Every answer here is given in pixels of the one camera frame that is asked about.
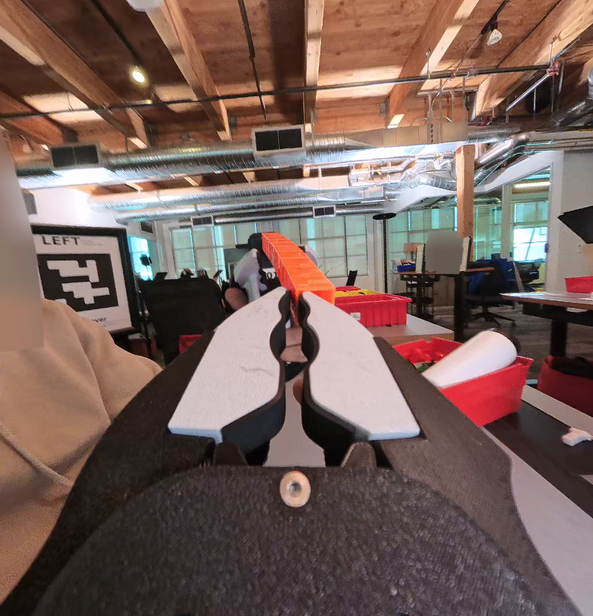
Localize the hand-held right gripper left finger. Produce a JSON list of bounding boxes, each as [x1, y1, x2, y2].
[[167, 287, 291, 443]]

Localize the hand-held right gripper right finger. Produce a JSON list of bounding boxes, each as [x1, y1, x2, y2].
[[299, 291, 421, 441]]

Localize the orange segmented plastic bar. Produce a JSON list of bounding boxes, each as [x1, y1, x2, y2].
[[262, 232, 336, 323]]

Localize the white cylindrical bottle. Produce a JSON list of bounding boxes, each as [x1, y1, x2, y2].
[[422, 330, 519, 389]]

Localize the red plastic bin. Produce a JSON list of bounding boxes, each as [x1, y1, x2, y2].
[[393, 337, 534, 428]]

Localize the black floor lamp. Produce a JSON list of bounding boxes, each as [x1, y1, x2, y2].
[[372, 213, 397, 294]]

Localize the red ribbed crate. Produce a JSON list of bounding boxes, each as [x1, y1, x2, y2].
[[335, 294, 413, 328]]

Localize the black office chair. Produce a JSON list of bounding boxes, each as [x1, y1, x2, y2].
[[465, 260, 504, 328], [138, 277, 227, 364]]

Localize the wooden table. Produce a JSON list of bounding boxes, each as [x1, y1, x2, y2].
[[364, 314, 455, 341]]

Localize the wooden standing desk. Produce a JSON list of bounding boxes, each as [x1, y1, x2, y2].
[[393, 267, 494, 338]]

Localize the printed marker board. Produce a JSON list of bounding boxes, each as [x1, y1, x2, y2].
[[31, 224, 138, 333]]

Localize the blue bags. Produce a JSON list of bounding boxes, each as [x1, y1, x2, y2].
[[470, 259, 516, 294]]

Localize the red fabric bag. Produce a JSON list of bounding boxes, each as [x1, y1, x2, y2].
[[537, 355, 593, 410]]

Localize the metal air duct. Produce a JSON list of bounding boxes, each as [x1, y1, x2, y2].
[[17, 127, 519, 222]]

